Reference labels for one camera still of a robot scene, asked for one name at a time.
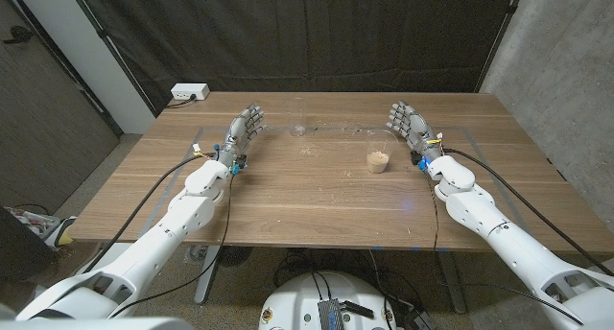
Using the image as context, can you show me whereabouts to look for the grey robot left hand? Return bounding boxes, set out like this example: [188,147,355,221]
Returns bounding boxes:
[216,103,266,171]

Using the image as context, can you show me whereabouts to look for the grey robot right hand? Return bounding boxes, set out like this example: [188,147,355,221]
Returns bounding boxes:
[386,100,445,166]

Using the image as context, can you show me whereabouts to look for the wide clear plastic cup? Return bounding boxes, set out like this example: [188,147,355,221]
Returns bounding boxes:
[365,129,399,175]

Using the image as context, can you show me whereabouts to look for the brown sugar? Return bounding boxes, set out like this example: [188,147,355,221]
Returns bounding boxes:
[366,151,390,175]

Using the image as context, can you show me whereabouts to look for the tall clear plastic cup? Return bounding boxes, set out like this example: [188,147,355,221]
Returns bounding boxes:
[287,97,308,137]

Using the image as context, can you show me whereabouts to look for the white power strip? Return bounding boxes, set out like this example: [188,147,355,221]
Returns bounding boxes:
[170,82,211,102]

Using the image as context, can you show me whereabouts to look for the black backdrop stand pole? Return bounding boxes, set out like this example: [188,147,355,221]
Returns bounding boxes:
[64,0,158,118]
[474,0,527,94]

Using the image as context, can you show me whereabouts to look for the black backdrop curtain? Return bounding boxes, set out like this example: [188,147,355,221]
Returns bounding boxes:
[71,0,522,115]

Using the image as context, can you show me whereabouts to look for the grey table leg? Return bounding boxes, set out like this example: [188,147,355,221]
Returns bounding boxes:
[437,250,467,315]
[194,245,222,305]

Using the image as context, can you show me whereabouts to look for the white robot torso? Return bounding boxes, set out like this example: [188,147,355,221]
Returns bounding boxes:
[257,271,398,330]

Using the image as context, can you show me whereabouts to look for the grey box on torso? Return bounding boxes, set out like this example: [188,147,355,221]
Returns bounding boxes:
[318,298,345,330]

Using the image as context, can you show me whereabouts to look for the patterned bag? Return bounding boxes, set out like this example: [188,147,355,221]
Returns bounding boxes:
[4,205,61,240]

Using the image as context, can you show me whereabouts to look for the black power cable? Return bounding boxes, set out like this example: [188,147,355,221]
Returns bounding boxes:
[165,94,198,109]

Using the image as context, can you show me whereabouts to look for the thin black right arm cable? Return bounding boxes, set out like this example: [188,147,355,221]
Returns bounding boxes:
[421,169,584,326]

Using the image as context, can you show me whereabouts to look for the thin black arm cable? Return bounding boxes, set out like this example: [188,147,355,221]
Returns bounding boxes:
[108,174,236,319]
[421,169,584,326]

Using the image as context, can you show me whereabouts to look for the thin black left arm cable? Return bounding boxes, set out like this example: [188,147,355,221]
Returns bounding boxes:
[108,174,236,319]

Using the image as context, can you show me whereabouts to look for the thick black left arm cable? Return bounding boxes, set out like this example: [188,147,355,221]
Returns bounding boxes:
[83,153,212,273]

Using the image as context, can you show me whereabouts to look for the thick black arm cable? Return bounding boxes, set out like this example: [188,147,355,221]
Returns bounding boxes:
[83,153,212,273]
[443,147,614,277]

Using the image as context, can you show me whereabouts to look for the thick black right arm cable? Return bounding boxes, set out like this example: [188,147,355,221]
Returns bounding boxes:
[443,147,614,277]

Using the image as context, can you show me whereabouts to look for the black door handle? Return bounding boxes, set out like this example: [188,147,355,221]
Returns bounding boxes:
[2,25,35,46]

